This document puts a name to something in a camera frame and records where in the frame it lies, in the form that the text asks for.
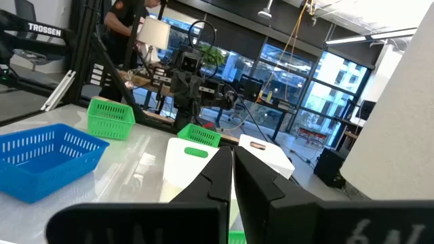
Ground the white ceiling light strip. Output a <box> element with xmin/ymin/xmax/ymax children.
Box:
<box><xmin>325</xmin><ymin>28</ymin><xmax>418</xmax><ymax>47</ymax></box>

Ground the black speaker box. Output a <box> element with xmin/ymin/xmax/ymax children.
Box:
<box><xmin>313</xmin><ymin>147</ymin><xmax>349</xmax><ymax>190</ymax></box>

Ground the wooden office desk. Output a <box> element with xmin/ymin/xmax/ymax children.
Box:
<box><xmin>118</xmin><ymin>69</ymin><xmax>177</xmax><ymax>98</ymax></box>

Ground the white tapered shade lamp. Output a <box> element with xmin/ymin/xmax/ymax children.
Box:
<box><xmin>136</xmin><ymin>16</ymin><xmax>172</xmax><ymax>65</ymax></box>

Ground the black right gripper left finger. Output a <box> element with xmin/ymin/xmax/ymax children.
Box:
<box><xmin>45</xmin><ymin>145</ymin><xmax>233</xmax><ymax>244</ymax></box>

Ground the blue plastic slotted basket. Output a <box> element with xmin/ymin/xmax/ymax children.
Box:
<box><xmin>0</xmin><ymin>123</ymin><xmax>111</xmax><ymax>204</ymax></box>

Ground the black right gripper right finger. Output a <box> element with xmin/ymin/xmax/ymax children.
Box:
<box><xmin>234</xmin><ymin>145</ymin><xmax>434</xmax><ymax>244</ymax></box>

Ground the grey pendant ceiling lamp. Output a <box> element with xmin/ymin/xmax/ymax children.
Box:
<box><xmin>256</xmin><ymin>0</ymin><xmax>274</xmax><ymax>20</ymax></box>

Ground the black looped camera cable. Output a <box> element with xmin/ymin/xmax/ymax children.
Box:
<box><xmin>187</xmin><ymin>19</ymin><xmax>219</xmax><ymax>79</ymax></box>

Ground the green leafy indoor plant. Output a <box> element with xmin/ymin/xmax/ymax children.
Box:
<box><xmin>199</xmin><ymin>43</ymin><xmax>226</xmax><ymax>67</ymax></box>

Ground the black computer monitor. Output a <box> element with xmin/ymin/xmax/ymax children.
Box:
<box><xmin>239</xmin><ymin>74</ymin><xmax>264</xmax><ymax>102</ymax></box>

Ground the red bench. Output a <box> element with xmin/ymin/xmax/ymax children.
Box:
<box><xmin>296</xmin><ymin>127</ymin><xmax>328</xmax><ymax>146</ymax></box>

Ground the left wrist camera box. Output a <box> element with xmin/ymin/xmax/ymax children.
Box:
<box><xmin>176</xmin><ymin>47</ymin><xmax>203</xmax><ymax>74</ymax></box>

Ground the yellow hanging cable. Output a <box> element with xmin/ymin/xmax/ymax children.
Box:
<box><xmin>259</xmin><ymin>0</ymin><xmax>311</xmax><ymax>102</ymax></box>

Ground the green plastic slotted basket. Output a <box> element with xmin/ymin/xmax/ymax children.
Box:
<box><xmin>86</xmin><ymin>97</ymin><xmax>136</xmax><ymax>141</ymax></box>
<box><xmin>176</xmin><ymin>123</ymin><xmax>222</xmax><ymax>148</ymax></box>
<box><xmin>229</xmin><ymin>230</ymin><xmax>247</xmax><ymax>244</ymax></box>

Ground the person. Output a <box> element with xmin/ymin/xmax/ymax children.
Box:
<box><xmin>98</xmin><ymin>0</ymin><xmax>162</xmax><ymax>102</ymax></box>

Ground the silver aluminium extrusion bar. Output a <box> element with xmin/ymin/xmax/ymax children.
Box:
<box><xmin>40</xmin><ymin>70</ymin><xmax>76</xmax><ymax>112</ymax></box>

